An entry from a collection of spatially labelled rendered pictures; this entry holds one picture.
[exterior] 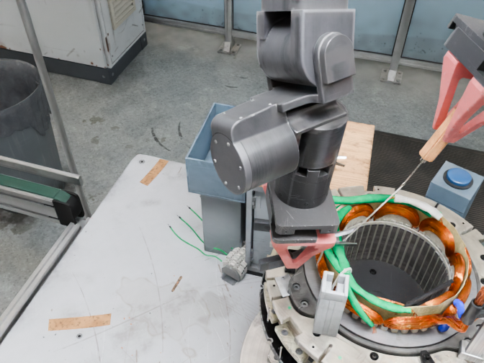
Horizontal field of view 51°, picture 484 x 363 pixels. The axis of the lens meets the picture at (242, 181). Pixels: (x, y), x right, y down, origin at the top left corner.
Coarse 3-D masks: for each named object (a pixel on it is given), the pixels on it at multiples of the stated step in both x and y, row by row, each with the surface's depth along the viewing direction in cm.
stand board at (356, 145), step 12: (348, 132) 92; (360, 132) 92; (372, 132) 92; (348, 144) 89; (360, 144) 89; (348, 156) 87; (360, 156) 87; (336, 168) 85; (348, 168) 85; (360, 168) 85; (336, 180) 83; (348, 180) 83; (360, 180) 83
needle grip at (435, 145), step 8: (448, 120) 49; (440, 128) 49; (432, 136) 50; (440, 136) 49; (432, 144) 50; (440, 144) 50; (424, 152) 51; (432, 152) 51; (440, 152) 51; (432, 160) 51
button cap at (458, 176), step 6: (456, 168) 88; (450, 174) 87; (456, 174) 87; (462, 174) 87; (468, 174) 87; (450, 180) 87; (456, 180) 86; (462, 180) 86; (468, 180) 86; (462, 186) 86
